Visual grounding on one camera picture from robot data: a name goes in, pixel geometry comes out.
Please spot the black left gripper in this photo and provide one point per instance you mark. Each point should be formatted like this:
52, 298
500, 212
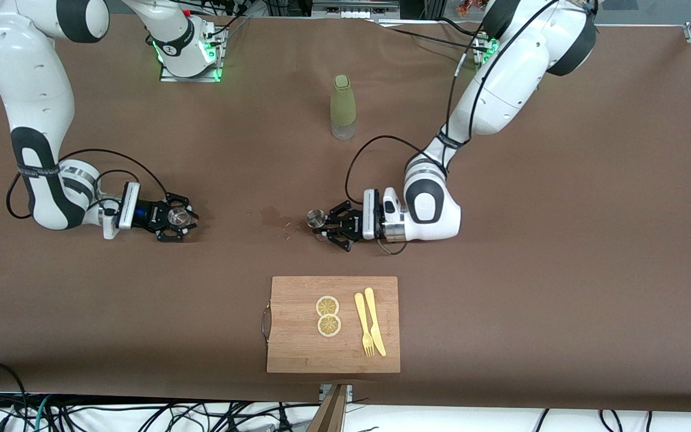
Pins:
352, 224

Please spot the lemon slice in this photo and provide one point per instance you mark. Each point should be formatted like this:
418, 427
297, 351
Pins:
329, 326
327, 306

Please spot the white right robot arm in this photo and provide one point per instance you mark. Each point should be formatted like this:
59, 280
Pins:
33, 90

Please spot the clear glass cup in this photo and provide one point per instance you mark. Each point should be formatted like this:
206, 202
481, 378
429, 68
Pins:
179, 216

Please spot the grey power strip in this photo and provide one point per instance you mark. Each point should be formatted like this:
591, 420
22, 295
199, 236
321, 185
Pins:
354, 11

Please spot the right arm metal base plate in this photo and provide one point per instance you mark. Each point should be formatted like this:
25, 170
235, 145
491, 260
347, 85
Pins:
216, 60

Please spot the wooden cutting board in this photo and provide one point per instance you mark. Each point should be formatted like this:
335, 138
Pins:
297, 348

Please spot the steel jigger measuring cup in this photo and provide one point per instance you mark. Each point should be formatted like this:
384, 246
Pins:
315, 217

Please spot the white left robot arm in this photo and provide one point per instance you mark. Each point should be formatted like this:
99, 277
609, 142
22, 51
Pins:
501, 84

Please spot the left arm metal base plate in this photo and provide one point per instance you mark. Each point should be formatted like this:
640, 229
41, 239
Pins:
482, 51

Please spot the yellow plastic fork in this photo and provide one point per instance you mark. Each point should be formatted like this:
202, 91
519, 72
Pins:
361, 312

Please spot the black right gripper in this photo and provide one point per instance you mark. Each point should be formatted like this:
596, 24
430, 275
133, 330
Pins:
150, 215

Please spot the wooden camera post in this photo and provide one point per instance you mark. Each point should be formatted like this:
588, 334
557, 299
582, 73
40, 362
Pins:
330, 414

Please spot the green sleeved glass bottle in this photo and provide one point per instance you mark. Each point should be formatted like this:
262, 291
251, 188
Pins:
343, 105

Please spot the yellow plastic knife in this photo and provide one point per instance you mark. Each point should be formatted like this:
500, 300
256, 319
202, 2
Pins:
374, 324

